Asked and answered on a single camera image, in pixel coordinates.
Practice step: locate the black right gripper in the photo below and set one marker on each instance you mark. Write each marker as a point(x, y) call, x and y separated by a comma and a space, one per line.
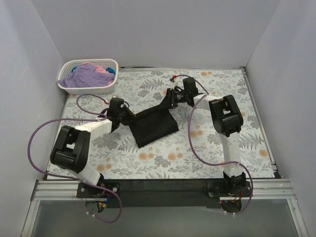
point(173, 97)

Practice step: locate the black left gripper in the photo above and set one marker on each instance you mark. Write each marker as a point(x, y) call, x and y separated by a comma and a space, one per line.
point(126, 116)

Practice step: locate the black t shirt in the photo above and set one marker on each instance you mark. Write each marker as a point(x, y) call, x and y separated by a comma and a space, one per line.
point(153, 123)

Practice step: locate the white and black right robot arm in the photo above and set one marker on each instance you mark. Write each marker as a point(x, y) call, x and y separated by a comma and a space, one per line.
point(227, 121)

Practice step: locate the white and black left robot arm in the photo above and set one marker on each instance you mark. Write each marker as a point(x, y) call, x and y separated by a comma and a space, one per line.
point(71, 148)

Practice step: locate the blue garment in basket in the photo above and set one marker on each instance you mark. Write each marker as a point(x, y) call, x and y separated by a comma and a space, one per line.
point(110, 70)

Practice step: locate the pink garment in basket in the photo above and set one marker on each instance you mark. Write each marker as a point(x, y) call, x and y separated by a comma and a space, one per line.
point(98, 69)

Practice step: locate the purple t shirt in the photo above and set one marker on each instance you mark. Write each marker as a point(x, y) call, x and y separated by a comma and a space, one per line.
point(84, 76)

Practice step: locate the white plastic laundry basket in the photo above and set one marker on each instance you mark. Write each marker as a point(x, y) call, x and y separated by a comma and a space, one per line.
point(104, 63)

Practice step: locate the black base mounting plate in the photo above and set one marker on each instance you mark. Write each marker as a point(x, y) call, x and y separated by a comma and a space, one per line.
point(172, 192)

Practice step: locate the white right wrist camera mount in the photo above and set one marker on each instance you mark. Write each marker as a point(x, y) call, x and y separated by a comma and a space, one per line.
point(177, 88)

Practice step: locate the aluminium frame rail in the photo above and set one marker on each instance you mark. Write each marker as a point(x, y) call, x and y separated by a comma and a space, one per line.
point(67, 189)

